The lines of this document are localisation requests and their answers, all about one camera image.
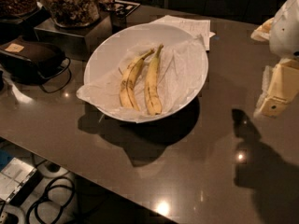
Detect white box on floor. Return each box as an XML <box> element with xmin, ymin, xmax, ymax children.
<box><xmin>0</xmin><ymin>158</ymin><xmax>38</xmax><ymax>206</ymax></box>

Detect black device with label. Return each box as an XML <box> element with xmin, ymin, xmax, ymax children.
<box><xmin>0</xmin><ymin>36</ymin><xmax>70</xmax><ymax>85</ymax></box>

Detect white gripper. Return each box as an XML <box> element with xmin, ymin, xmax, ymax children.
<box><xmin>250</xmin><ymin>0</ymin><xmax>299</xmax><ymax>118</ymax></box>

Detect glass jar with cereal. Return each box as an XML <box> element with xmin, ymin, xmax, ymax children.
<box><xmin>0</xmin><ymin>0</ymin><xmax>37</xmax><ymax>17</ymax></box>

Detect white paper sheets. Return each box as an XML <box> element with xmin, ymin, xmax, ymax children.
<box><xmin>154</xmin><ymin>15</ymin><xmax>215</xmax><ymax>51</ymax></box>

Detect metal stand block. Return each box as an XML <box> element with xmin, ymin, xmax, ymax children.
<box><xmin>35</xmin><ymin>12</ymin><xmax>112</xmax><ymax>61</ymax></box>

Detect yellow banana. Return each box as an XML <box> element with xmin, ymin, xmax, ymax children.
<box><xmin>144</xmin><ymin>44</ymin><xmax>164</xmax><ymax>116</ymax></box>
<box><xmin>120</xmin><ymin>49</ymin><xmax>154</xmax><ymax>110</ymax></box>

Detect white paper liner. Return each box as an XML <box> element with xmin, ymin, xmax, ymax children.
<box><xmin>77</xmin><ymin>38</ymin><xmax>208</xmax><ymax>123</ymax></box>

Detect glass jar with granola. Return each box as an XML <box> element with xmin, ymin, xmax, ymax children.
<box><xmin>44</xmin><ymin>0</ymin><xmax>100</xmax><ymax>28</ymax></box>

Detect white bowl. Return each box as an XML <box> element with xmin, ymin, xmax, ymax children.
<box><xmin>83</xmin><ymin>22</ymin><xmax>209</xmax><ymax>124</ymax></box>

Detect black cable on table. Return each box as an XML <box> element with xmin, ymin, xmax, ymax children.
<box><xmin>37</xmin><ymin>57</ymin><xmax>73</xmax><ymax>94</ymax></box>

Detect black cable on floor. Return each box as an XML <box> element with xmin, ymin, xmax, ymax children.
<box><xmin>25</xmin><ymin>175</ymin><xmax>77</xmax><ymax>224</ymax></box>

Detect framed card on table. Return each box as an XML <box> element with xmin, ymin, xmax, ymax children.
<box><xmin>107</xmin><ymin>0</ymin><xmax>140</xmax><ymax>18</ymax></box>

